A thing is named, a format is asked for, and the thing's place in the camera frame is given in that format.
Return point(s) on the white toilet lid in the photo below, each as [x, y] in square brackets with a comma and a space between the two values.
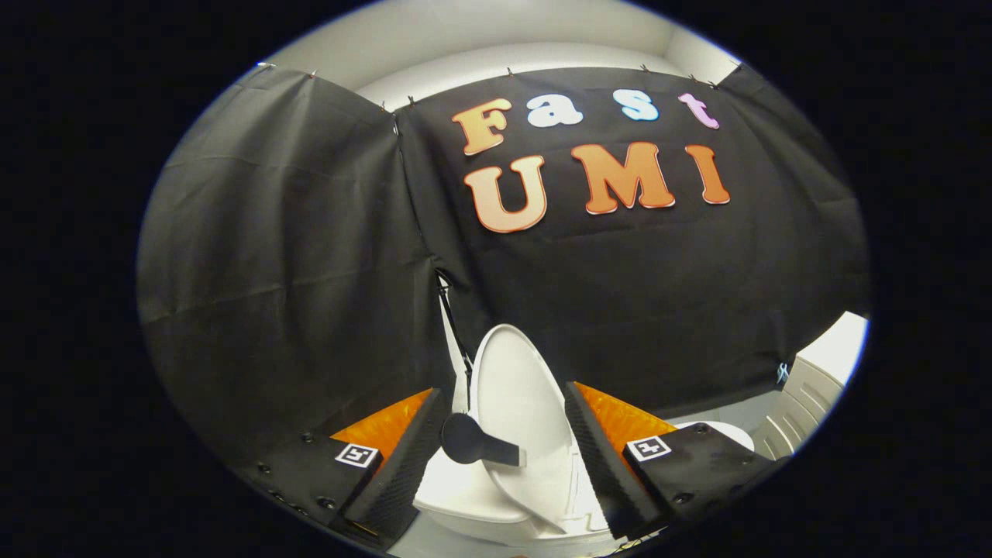
[519, 387]

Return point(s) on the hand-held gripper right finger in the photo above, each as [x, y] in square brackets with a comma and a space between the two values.
[601, 473]

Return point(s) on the black backdrop cloth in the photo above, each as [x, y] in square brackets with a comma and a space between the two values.
[620, 294]

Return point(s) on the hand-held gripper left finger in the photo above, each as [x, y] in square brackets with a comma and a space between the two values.
[407, 473]

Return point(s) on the white toilet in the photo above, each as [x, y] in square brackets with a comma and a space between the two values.
[465, 496]

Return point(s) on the white round object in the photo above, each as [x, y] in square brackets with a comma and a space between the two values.
[728, 434]

